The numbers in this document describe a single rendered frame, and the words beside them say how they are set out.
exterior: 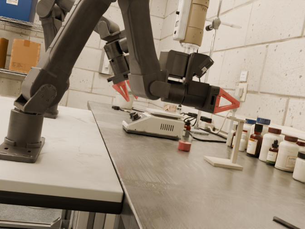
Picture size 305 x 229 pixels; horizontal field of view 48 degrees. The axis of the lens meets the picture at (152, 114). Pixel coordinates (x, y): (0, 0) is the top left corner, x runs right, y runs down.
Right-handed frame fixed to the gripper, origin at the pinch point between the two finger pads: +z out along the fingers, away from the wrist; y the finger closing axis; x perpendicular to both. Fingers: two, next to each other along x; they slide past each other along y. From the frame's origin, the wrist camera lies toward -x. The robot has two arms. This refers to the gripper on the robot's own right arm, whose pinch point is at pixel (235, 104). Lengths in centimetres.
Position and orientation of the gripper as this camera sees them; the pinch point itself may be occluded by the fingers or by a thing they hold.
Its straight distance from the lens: 91.7
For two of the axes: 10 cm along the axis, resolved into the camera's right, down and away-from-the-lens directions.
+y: -1.7, -1.0, 9.8
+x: -1.9, 9.8, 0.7
